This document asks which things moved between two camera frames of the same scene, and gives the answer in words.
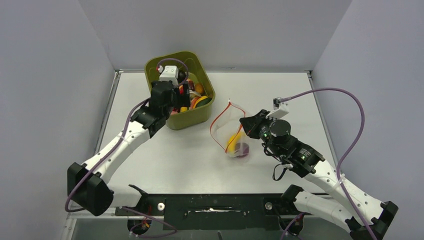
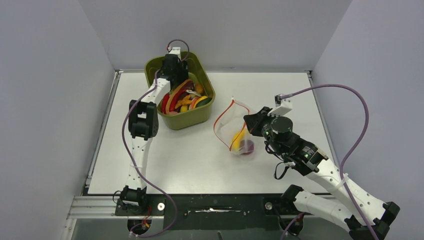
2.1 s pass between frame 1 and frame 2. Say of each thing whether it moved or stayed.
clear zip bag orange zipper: moved
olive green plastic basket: stayed
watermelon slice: stayed
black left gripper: moved
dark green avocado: stayed
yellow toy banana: moved
